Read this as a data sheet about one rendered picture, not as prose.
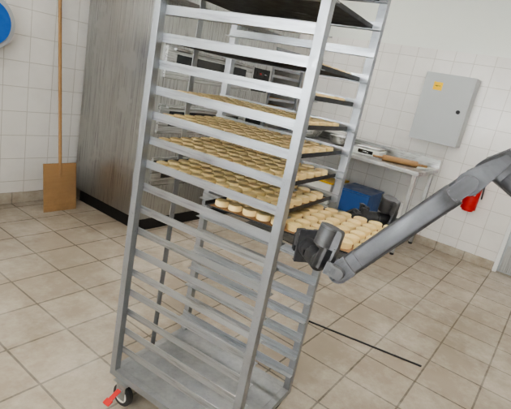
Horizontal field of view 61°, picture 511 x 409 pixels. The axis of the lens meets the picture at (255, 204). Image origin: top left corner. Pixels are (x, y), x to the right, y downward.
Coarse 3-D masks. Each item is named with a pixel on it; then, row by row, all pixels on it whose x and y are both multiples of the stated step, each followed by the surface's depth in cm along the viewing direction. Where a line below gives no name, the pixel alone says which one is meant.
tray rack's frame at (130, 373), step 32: (160, 0) 145; (160, 32) 149; (192, 64) 170; (128, 224) 168; (128, 256) 171; (128, 288) 176; (224, 352) 211; (128, 384) 181; (160, 384) 182; (192, 384) 186; (224, 384) 190; (256, 384) 194
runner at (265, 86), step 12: (180, 72) 149; (192, 72) 146; (204, 72) 143; (216, 72) 141; (240, 84) 137; (252, 84) 134; (264, 84) 132; (276, 84) 130; (288, 96) 129; (300, 96) 127
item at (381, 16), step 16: (384, 16) 152; (368, 48) 156; (368, 64) 157; (368, 80) 158; (352, 112) 162; (352, 144) 165; (336, 192) 170; (336, 208) 171; (320, 272) 180; (304, 304) 184; (304, 336) 189; (288, 384) 194
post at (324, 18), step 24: (312, 48) 120; (312, 72) 121; (312, 96) 123; (288, 168) 129; (288, 192) 130; (264, 264) 138; (264, 288) 139; (264, 312) 143; (240, 384) 149; (240, 408) 151
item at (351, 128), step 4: (224, 96) 191; (228, 96) 189; (240, 100) 186; (244, 100) 185; (248, 100) 185; (260, 104) 182; (264, 104) 181; (276, 108) 178; (280, 108) 177; (296, 112) 174; (312, 116) 170; (316, 116) 169; (328, 120) 167; (332, 120) 166; (340, 124) 165; (344, 124) 164; (348, 124) 163; (352, 124) 162; (348, 128) 163; (352, 128) 163; (352, 132) 160
